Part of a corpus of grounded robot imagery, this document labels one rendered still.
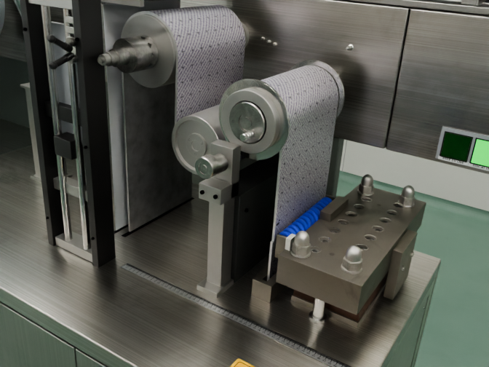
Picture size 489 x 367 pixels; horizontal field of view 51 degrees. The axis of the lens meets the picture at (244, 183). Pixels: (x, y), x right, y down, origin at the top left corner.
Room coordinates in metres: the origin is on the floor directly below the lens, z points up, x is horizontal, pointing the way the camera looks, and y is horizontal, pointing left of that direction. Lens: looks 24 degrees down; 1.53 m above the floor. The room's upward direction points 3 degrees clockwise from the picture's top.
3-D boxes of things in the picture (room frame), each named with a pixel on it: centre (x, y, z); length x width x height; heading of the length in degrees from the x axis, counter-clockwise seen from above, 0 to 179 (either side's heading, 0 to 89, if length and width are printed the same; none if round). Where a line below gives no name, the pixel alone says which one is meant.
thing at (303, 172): (0.96, -0.12, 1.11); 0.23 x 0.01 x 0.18; 149
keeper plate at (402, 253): (0.89, -0.33, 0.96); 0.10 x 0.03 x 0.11; 149
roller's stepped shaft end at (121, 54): (0.94, 0.25, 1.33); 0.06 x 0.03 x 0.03; 149
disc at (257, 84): (0.89, -0.01, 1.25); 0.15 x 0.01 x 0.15; 59
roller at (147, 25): (1.13, 0.14, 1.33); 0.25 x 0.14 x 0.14; 149
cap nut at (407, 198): (1.04, -0.36, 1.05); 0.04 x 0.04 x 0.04
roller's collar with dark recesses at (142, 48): (0.99, 0.22, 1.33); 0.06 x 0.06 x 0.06; 59
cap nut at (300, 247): (0.81, -0.11, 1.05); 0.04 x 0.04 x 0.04
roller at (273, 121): (0.99, -0.07, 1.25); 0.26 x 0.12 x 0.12; 149
